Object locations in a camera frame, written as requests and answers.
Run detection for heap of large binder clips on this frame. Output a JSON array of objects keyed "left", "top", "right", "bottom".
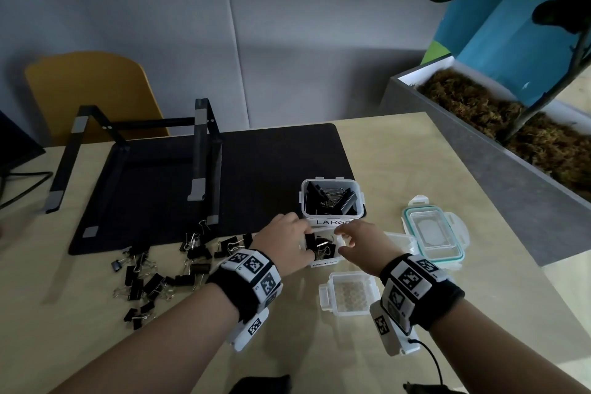
[{"left": 305, "top": 181, "right": 360, "bottom": 215}]

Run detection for wrist marker band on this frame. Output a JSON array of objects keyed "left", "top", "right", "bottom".
[
  {"left": 379, "top": 252, "right": 466, "bottom": 332},
  {"left": 206, "top": 248, "right": 283, "bottom": 323}
]

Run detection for pile of black binder clips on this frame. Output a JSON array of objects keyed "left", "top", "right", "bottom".
[{"left": 110, "top": 220, "right": 252, "bottom": 330}]

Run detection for medium black binder clip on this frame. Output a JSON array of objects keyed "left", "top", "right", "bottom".
[{"left": 304, "top": 233, "right": 337, "bottom": 260}]

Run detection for black monitor cables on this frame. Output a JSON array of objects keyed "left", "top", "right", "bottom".
[{"left": 0, "top": 172, "right": 54, "bottom": 210}]

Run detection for container labelled large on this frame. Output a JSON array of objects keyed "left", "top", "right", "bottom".
[{"left": 299, "top": 176, "right": 367, "bottom": 228}]

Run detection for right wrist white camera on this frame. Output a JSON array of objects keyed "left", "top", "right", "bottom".
[{"left": 369, "top": 301, "right": 421, "bottom": 356}]

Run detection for person's left hand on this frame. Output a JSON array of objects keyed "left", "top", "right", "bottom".
[{"left": 250, "top": 212, "right": 315, "bottom": 278}]

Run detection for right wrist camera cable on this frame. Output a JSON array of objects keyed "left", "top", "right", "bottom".
[{"left": 408, "top": 338, "right": 444, "bottom": 385}]

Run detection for person's right hand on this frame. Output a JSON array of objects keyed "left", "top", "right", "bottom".
[{"left": 333, "top": 219, "right": 403, "bottom": 277}]

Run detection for yellow chair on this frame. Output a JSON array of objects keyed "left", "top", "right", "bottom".
[{"left": 25, "top": 52, "right": 169, "bottom": 148}]

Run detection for black computer monitor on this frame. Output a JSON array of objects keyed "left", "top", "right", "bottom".
[{"left": 0, "top": 110, "right": 47, "bottom": 177}]

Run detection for person's black clothing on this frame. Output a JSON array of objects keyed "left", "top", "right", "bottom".
[{"left": 228, "top": 375, "right": 462, "bottom": 394}]

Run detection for brown moss filling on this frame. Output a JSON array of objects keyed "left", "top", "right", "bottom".
[{"left": 417, "top": 68, "right": 591, "bottom": 203}]

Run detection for black metal laptop stand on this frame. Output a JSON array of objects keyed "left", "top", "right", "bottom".
[{"left": 44, "top": 98, "right": 222, "bottom": 226}]

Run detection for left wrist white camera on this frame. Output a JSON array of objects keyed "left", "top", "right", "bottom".
[{"left": 226, "top": 308, "right": 270, "bottom": 353}]

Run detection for person's right forearm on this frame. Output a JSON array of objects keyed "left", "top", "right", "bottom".
[{"left": 432, "top": 299, "right": 582, "bottom": 394}]

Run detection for left wrist marker band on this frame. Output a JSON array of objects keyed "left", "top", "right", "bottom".
[{"left": 206, "top": 248, "right": 283, "bottom": 323}]

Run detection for grey planter with moss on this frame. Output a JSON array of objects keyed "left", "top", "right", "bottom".
[{"left": 380, "top": 54, "right": 591, "bottom": 268}]

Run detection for wrist white camera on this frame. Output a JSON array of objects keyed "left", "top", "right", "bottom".
[
  {"left": 369, "top": 301, "right": 421, "bottom": 356},
  {"left": 226, "top": 308, "right": 270, "bottom": 353}
]

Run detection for right wrist marker band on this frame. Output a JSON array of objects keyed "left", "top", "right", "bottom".
[{"left": 379, "top": 252, "right": 466, "bottom": 332}]

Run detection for clear lid with green seal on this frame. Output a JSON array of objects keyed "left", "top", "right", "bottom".
[{"left": 400, "top": 195, "right": 471, "bottom": 270}]

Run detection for black desk mat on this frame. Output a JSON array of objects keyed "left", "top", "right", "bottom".
[{"left": 68, "top": 123, "right": 356, "bottom": 256}]

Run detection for person's left forearm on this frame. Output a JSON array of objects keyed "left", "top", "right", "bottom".
[{"left": 48, "top": 283, "right": 241, "bottom": 394}]

